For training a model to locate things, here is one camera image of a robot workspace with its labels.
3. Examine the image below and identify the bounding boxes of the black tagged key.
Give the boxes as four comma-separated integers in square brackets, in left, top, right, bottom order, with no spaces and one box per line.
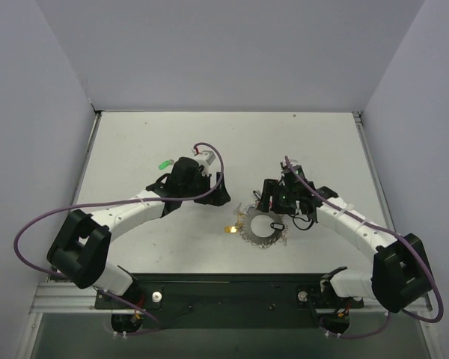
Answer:
[270,222,285,231]

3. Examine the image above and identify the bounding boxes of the green tagged key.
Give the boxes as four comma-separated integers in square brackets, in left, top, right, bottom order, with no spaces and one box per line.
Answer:
[159,159,174,171]

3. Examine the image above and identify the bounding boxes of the metal disc with keyrings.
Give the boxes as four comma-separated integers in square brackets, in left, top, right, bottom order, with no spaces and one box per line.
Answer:
[233,203,288,249]

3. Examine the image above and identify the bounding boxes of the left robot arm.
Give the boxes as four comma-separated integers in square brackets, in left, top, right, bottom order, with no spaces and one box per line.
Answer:
[46,157,230,308]

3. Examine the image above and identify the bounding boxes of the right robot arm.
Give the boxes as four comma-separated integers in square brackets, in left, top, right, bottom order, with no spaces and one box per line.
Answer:
[257,165,432,313]

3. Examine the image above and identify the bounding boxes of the yellow tagged key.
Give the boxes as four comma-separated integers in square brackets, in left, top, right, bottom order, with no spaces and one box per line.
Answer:
[224,225,242,234]

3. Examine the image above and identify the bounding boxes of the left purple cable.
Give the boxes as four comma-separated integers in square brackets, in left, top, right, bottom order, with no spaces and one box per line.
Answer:
[13,141,226,280]

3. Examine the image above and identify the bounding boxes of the purple cable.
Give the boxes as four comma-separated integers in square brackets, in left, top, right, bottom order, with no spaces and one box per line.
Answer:
[13,141,226,280]
[283,156,445,340]

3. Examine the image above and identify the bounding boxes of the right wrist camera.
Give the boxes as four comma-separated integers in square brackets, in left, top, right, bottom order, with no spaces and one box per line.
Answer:
[281,157,303,177]

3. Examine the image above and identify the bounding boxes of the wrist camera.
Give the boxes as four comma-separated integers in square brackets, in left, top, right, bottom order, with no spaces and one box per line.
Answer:
[192,150,216,167]
[281,157,303,177]

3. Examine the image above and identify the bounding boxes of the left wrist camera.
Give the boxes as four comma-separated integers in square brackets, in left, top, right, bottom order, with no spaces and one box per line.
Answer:
[192,150,216,167]

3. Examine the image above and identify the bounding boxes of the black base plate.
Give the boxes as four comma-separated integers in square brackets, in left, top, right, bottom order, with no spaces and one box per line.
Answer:
[94,273,364,329]

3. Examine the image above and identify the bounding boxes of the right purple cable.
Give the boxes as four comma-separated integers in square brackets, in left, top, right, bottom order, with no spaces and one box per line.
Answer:
[283,156,445,340]

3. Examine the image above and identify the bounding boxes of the aluminium rail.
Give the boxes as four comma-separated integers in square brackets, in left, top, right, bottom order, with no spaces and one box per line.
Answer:
[30,282,96,313]

